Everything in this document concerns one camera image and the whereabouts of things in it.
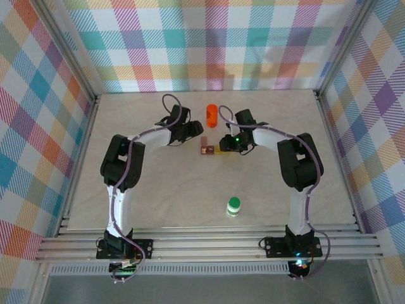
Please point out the aluminium side rail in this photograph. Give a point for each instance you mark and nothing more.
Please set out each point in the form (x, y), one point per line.
(338, 158)
(81, 158)

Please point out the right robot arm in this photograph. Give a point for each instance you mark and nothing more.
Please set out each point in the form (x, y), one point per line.
(297, 164)

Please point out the white bottle with green cap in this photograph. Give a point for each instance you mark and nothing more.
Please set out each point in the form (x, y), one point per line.
(234, 207)

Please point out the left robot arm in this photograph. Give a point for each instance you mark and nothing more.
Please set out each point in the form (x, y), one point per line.
(120, 164)

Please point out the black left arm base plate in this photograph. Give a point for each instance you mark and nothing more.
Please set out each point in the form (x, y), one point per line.
(142, 248)

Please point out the orange pill bottle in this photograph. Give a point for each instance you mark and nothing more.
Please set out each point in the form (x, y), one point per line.
(211, 115)

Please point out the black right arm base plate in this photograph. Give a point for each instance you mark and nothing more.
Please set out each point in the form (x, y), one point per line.
(275, 247)

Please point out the aluminium mounting rail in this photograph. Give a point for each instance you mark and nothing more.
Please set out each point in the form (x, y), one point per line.
(205, 247)

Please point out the aluminium corner post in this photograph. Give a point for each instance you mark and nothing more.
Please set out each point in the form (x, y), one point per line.
(68, 47)
(344, 47)

